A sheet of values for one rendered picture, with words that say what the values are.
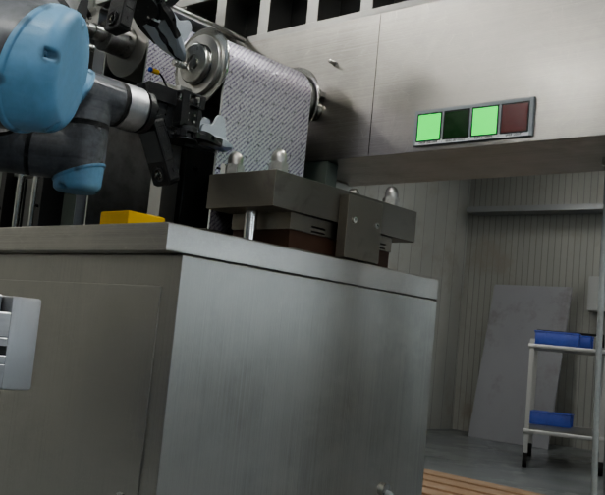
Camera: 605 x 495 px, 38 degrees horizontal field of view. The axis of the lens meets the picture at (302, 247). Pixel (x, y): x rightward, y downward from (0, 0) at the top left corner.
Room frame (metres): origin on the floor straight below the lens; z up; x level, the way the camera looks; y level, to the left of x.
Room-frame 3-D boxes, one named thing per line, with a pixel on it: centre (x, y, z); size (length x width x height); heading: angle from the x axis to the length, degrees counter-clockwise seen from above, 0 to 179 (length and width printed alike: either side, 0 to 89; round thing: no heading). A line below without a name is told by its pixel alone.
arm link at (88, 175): (1.37, 0.38, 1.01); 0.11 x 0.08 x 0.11; 96
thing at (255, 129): (1.66, 0.09, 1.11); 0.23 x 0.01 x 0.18; 138
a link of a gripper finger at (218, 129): (1.55, 0.17, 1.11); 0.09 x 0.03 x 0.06; 137
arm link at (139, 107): (1.43, 0.31, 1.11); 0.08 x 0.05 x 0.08; 48
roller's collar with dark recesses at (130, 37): (1.76, 0.42, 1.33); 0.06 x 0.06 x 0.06; 48
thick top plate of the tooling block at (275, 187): (1.61, -0.02, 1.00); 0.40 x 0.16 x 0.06; 138
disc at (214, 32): (1.61, 0.22, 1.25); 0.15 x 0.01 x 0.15; 48
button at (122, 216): (1.33, 0.26, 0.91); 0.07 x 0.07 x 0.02; 48
